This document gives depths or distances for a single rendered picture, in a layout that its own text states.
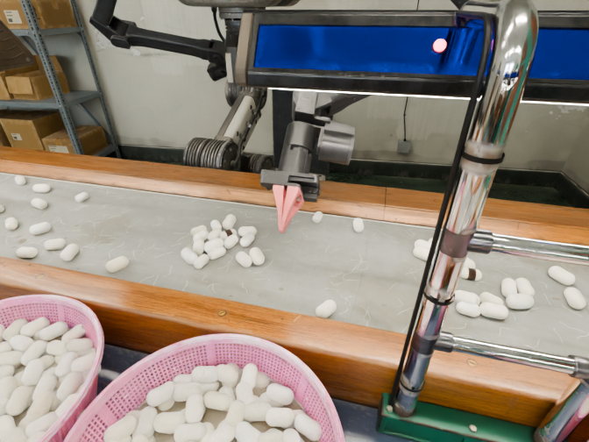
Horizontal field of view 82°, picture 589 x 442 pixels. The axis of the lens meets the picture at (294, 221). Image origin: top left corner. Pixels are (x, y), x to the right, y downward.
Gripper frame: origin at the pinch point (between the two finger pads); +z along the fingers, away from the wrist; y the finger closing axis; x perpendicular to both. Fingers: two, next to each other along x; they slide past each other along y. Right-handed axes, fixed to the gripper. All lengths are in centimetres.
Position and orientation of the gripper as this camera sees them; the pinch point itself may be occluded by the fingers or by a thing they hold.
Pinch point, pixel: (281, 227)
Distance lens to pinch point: 58.8
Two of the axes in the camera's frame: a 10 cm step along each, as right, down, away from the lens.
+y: 9.7, 1.3, -2.0
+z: -1.8, 9.4, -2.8
